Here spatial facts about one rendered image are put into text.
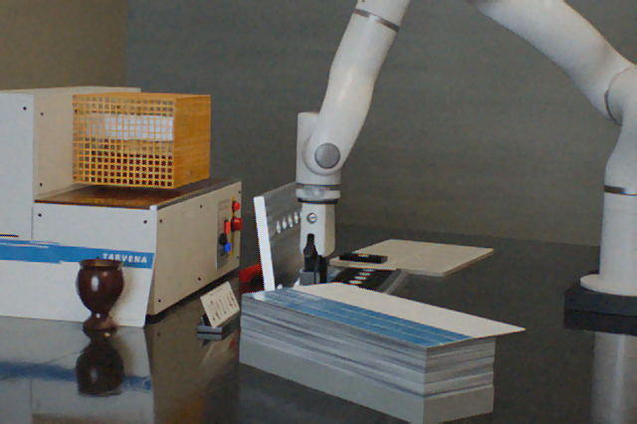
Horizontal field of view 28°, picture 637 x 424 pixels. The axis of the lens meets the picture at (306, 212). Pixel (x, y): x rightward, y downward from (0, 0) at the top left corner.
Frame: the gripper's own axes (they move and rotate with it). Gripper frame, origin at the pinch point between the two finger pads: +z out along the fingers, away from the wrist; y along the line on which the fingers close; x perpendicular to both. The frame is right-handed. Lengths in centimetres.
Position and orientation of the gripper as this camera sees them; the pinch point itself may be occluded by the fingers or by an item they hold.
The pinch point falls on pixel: (315, 281)
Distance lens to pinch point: 241.4
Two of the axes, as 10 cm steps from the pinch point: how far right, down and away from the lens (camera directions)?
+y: 2.1, -1.1, 9.7
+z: -0.3, 9.9, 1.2
